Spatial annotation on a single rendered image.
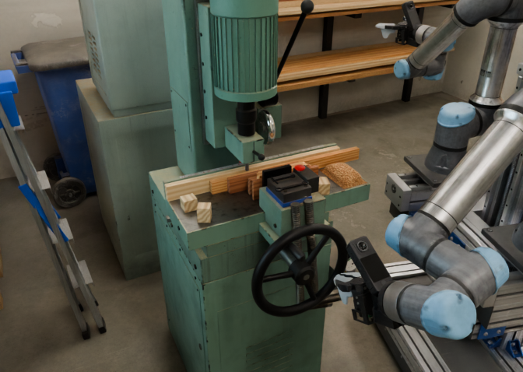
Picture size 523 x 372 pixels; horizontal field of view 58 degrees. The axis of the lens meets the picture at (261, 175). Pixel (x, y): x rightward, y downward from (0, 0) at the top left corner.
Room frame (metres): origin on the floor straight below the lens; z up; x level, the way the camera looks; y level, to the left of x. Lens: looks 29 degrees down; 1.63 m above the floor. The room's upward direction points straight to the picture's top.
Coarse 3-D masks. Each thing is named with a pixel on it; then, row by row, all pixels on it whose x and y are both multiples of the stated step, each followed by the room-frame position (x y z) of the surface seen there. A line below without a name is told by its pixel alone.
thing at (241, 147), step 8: (232, 128) 1.32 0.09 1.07; (232, 136) 1.28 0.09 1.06; (240, 136) 1.26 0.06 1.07; (248, 136) 1.26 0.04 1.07; (256, 136) 1.26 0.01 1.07; (232, 144) 1.28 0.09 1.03; (240, 144) 1.22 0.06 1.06; (248, 144) 1.22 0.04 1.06; (256, 144) 1.23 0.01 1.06; (232, 152) 1.28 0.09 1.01; (240, 152) 1.23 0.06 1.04; (248, 152) 1.22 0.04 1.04; (240, 160) 1.23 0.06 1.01; (248, 160) 1.22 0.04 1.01; (256, 160) 1.23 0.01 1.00
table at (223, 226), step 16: (320, 176) 1.33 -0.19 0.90; (208, 192) 1.22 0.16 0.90; (224, 192) 1.22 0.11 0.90; (240, 192) 1.22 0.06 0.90; (336, 192) 1.23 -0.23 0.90; (352, 192) 1.25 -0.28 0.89; (368, 192) 1.28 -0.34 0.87; (176, 208) 1.14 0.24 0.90; (224, 208) 1.14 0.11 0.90; (240, 208) 1.14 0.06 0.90; (256, 208) 1.14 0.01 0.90; (336, 208) 1.23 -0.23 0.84; (176, 224) 1.11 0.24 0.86; (192, 224) 1.06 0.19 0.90; (208, 224) 1.06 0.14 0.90; (224, 224) 1.06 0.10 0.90; (240, 224) 1.08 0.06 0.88; (256, 224) 1.10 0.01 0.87; (192, 240) 1.02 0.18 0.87; (208, 240) 1.04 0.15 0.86; (224, 240) 1.06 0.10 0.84; (272, 240) 1.03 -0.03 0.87
